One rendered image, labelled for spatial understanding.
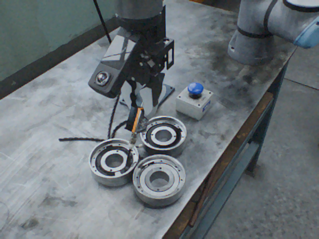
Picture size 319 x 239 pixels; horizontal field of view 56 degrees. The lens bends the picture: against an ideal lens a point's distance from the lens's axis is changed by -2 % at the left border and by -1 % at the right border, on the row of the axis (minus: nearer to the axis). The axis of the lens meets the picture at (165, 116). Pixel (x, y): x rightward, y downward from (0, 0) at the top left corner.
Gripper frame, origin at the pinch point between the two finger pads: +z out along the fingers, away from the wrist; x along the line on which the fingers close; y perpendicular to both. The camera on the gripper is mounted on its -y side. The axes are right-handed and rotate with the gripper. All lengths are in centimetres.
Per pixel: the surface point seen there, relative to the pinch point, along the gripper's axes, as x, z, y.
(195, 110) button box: -4.2, 10.3, 16.7
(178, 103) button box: 0.8, 10.4, 16.9
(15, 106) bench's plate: 40.0, 13.4, -4.1
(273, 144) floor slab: -19, 93, 96
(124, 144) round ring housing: 4.2, 10.4, -1.2
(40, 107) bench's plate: 33.5, 13.4, -0.8
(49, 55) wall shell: 155, 84, 88
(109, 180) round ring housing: 0.9, 10.2, -10.6
